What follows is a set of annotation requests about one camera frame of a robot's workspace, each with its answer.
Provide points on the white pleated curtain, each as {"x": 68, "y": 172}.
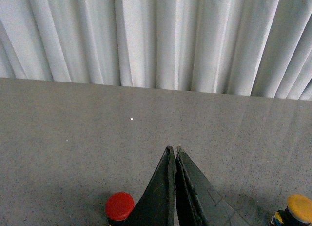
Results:
{"x": 240, "y": 47}

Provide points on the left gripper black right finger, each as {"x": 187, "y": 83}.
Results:
{"x": 197, "y": 201}

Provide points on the red push button switch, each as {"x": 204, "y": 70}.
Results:
{"x": 118, "y": 208}

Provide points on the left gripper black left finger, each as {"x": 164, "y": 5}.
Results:
{"x": 156, "y": 205}

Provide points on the yellow push button switch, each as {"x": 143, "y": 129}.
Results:
{"x": 297, "y": 213}

